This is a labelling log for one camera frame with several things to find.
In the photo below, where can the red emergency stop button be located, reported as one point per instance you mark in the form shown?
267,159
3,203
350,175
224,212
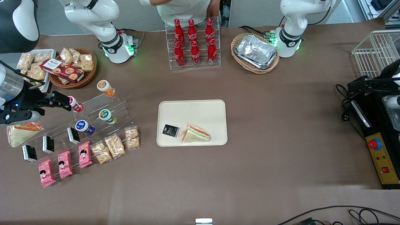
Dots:
374,144

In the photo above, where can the small black box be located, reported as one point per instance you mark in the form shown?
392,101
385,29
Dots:
48,144
73,135
29,153

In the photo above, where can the red cola bottle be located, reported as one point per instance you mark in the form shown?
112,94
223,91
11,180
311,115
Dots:
179,56
192,30
178,31
195,55
209,29
212,53

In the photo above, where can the wrapped triangle sandwich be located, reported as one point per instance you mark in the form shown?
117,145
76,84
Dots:
22,134
195,134

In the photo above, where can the black machine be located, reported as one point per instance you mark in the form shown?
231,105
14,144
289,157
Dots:
368,84

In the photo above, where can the aluminium foil tray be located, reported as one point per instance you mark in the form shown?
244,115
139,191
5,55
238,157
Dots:
268,65
256,50

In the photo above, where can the orange gum bottle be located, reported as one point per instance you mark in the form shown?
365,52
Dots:
105,87

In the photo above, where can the blue gum bottle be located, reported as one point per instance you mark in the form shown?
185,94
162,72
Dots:
83,127

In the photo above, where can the black and yellow control box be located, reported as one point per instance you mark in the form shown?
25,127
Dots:
382,162

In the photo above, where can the light tan wicker basket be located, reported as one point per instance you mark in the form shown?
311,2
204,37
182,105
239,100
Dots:
240,64

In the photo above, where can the clear acrylic bottle rack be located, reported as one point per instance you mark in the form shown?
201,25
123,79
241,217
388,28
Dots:
187,67

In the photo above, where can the stepped clear acrylic stand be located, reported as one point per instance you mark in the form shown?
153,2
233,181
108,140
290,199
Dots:
103,104

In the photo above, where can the red gum bottle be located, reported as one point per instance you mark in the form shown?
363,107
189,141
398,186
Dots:
77,105

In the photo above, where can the black foil packet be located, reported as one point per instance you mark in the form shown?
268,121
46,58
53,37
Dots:
170,131

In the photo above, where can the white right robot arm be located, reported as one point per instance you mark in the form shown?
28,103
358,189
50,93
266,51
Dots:
103,18

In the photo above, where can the person in white top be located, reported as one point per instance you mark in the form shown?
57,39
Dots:
181,12

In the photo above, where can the green gum bottle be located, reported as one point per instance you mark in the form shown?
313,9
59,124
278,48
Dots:
107,115

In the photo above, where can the clear bag of brittle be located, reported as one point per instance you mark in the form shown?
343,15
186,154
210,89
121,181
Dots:
42,57
101,153
75,54
23,72
115,146
132,138
37,72
66,55
86,62
25,61

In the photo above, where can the clear plastic container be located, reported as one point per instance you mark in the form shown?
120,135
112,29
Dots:
393,112

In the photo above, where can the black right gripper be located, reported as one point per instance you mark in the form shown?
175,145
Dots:
30,97

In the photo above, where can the dark brown wicker basket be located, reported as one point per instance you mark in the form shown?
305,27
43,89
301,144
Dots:
89,76

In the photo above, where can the beige plastic tray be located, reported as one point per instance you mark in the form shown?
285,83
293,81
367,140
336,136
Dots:
200,112

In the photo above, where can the pink snack packet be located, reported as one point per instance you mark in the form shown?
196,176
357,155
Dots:
85,154
65,164
46,173

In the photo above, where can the low clear acrylic riser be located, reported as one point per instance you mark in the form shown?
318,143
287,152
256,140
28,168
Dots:
59,129

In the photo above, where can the red cookie box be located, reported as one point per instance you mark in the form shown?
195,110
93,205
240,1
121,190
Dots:
62,70

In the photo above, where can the white rectangular tray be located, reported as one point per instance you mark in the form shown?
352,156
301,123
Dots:
47,82

